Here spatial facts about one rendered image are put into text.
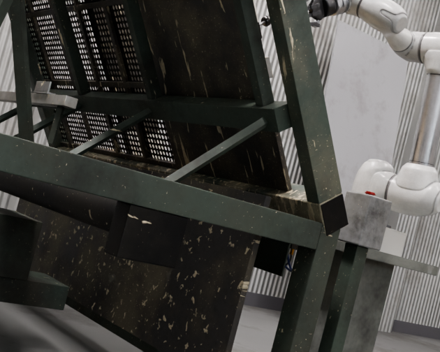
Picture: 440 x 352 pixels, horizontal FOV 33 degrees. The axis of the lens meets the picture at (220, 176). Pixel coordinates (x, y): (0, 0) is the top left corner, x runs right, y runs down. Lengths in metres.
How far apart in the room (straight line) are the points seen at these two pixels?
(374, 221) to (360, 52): 4.40
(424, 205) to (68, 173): 1.64
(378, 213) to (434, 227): 5.55
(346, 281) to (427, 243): 5.52
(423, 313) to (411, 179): 5.28
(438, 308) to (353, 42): 3.19
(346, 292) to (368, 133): 4.37
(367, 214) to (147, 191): 0.89
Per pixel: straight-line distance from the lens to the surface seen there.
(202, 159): 2.25
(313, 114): 2.37
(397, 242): 3.21
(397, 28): 2.68
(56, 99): 2.96
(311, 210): 2.47
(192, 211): 2.12
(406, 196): 3.10
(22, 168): 1.86
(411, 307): 8.13
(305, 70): 2.34
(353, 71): 6.83
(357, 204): 2.63
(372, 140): 6.95
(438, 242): 8.26
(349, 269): 2.64
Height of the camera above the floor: 0.74
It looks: 3 degrees up
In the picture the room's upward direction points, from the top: 15 degrees clockwise
